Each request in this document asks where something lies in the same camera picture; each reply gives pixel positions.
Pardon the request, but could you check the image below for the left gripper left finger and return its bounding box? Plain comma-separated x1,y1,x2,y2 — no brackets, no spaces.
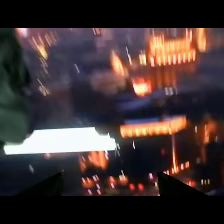
20,171,64,197

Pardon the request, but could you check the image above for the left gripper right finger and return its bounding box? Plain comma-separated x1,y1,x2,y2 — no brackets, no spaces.
157,171,208,197

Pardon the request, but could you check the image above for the dark green garment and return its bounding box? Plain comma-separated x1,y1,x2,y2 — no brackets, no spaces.
0,28,34,145

